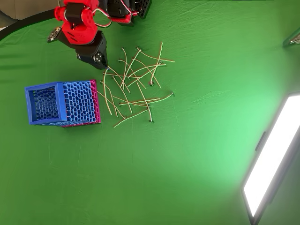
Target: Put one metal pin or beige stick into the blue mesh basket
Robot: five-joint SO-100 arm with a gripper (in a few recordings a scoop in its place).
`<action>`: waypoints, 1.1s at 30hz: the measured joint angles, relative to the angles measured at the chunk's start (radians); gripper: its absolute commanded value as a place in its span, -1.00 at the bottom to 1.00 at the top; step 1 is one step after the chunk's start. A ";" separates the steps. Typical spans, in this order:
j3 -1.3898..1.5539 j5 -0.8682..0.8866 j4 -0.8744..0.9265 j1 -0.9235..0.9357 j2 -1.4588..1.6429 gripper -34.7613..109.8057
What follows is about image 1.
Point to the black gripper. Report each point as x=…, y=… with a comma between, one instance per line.
x=92, y=52

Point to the beige candle wick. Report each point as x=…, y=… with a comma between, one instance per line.
x=151, y=83
x=154, y=77
x=150, y=68
x=122, y=91
x=164, y=59
x=105, y=93
x=120, y=60
x=150, y=121
x=149, y=106
x=125, y=65
x=172, y=94
x=117, y=75
x=132, y=61
x=124, y=117
x=150, y=71
x=120, y=104
x=101, y=82

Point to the blue magenta lattice basket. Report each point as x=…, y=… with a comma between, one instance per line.
x=77, y=100

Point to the small black circuit board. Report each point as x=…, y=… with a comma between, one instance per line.
x=54, y=34

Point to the black perforated base block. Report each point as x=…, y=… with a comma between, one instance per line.
x=144, y=9

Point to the green cloth table cover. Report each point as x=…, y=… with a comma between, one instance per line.
x=164, y=152

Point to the bright LED light panel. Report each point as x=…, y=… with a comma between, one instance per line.
x=274, y=150

